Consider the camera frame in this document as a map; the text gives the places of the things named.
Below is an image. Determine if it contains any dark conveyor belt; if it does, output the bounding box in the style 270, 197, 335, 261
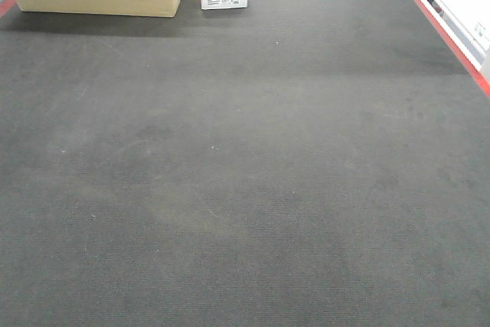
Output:
1, 0, 489, 326

